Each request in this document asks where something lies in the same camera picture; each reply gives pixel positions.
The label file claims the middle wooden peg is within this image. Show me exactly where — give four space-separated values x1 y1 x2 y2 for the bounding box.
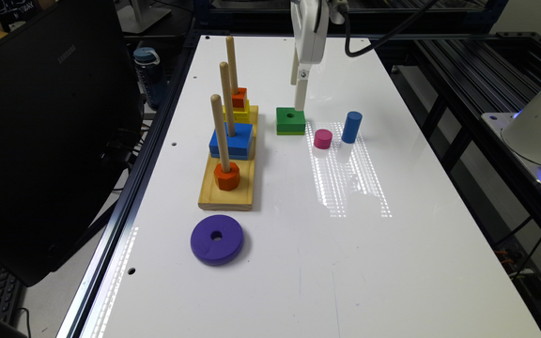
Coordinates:
219 61 236 137

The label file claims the front wooden peg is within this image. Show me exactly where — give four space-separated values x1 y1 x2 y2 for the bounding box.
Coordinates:
210 94 231 174

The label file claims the wooden peg base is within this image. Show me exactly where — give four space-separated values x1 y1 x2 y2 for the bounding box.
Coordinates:
198 124 256 211

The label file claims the rear wooden peg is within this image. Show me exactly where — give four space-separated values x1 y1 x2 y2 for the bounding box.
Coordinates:
225 36 239 95

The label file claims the pink short cylinder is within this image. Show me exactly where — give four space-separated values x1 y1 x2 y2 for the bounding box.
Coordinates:
314 129 332 149

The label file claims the wooden peg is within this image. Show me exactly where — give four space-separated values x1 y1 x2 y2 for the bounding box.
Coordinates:
225 36 239 95
210 94 231 174
219 61 236 137

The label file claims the black samsung monitor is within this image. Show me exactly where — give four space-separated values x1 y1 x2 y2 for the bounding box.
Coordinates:
0 0 143 285

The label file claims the small orange square block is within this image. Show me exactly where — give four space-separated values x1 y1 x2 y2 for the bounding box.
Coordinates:
232 87 248 109

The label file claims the blue square block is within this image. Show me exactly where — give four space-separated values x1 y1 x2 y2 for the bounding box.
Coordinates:
209 123 254 161

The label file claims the grey monitor stand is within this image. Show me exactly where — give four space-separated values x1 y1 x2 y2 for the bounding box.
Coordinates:
117 0 172 34

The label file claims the yellow square block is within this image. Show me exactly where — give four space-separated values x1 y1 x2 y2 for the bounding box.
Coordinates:
231 100 251 123

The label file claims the purple ring disc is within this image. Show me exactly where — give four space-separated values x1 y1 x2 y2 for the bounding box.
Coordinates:
191 215 244 266

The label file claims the dark water bottle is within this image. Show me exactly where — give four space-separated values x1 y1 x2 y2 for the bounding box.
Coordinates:
133 47 167 111

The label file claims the orange octagon block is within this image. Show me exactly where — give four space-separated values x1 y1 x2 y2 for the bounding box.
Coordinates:
214 162 240 191

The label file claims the blue tall cylinder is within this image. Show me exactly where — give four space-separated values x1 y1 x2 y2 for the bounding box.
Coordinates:
341 111 363 144

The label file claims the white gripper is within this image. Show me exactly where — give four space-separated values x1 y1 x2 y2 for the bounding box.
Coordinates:
290 0 329 111

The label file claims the green square block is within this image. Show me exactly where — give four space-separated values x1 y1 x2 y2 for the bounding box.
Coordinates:
276 107 306 135

